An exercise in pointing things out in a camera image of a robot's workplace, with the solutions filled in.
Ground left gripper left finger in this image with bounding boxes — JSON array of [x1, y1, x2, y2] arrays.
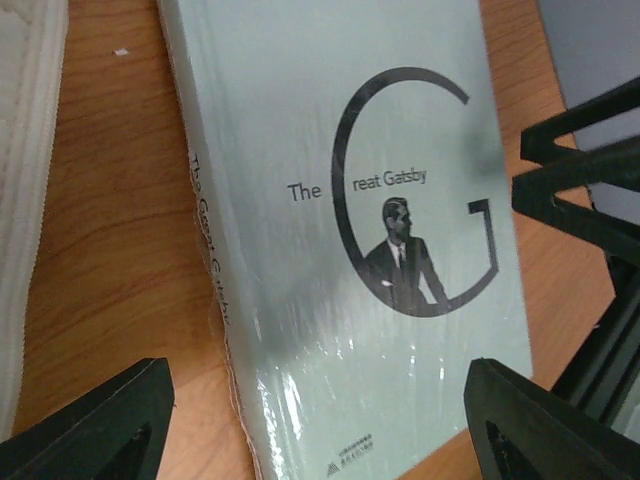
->
[[1, 358, 174, 479]]

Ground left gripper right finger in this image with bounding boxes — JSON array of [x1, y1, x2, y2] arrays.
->
[[464, 358, 639, 479]]

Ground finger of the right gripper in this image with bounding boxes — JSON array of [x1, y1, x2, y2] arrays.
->
[[512, 142, 639, 260], [520, 77, 639, 160]]

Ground grey booklet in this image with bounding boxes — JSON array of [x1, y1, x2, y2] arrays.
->
[[158, 1, 532, 479]]

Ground beige fabric pencil case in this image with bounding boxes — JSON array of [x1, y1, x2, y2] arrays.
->
[[1, 1, 69, 438]]

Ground black aluminium rail base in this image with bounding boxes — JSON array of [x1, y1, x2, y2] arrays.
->
[[552, 255, 639, 442]]

